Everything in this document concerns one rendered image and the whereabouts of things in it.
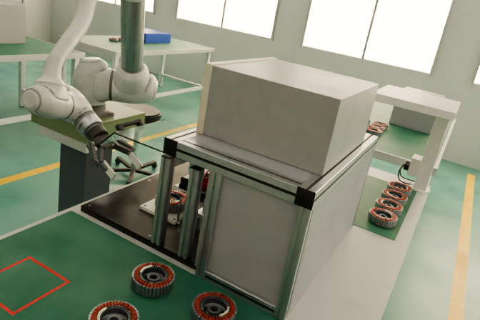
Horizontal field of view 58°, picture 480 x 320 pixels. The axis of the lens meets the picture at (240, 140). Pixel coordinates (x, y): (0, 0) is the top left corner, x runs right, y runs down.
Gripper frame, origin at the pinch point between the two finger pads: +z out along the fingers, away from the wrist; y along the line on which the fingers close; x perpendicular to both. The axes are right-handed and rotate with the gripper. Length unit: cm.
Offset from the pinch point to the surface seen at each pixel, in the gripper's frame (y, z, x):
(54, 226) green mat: 31.8, 6.2, -7.0
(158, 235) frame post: 20.3, 30.0, 13.0
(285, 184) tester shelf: 22, 46, 57
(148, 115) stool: -132, -72, -75
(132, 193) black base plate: 1.4, 8.1, -3.7
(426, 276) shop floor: -169, 138, -18
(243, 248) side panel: 20, 50, 34
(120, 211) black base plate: 13.4, 13.1, -0.7
